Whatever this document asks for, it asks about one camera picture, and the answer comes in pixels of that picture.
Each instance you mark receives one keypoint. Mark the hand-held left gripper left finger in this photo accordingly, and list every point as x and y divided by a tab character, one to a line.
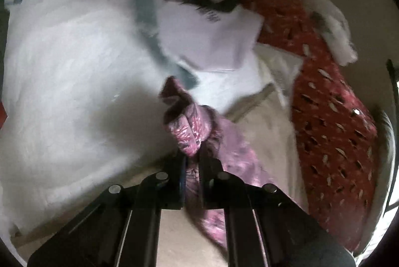
183	183

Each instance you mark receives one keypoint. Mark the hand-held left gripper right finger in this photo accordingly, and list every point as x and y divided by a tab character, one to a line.
207	179

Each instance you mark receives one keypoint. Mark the purple floral cloth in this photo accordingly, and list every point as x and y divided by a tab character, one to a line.
199	127

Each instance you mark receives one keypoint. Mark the beige bed cushion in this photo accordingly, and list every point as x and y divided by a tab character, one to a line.
268	136

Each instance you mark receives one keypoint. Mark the red patterned blanket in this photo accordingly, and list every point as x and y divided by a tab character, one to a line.
327	117

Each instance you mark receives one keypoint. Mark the white folded garment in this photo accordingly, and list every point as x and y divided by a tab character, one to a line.
212	39

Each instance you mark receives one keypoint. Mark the large white cloth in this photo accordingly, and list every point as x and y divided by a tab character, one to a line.
78	83

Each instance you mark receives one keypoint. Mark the teal cloth strip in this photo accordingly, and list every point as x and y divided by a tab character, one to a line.
149	21

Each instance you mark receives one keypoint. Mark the crumpled white cloth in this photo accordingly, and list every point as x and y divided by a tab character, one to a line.
330	21

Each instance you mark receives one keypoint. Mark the dark pole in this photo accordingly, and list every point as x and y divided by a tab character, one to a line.
393	80

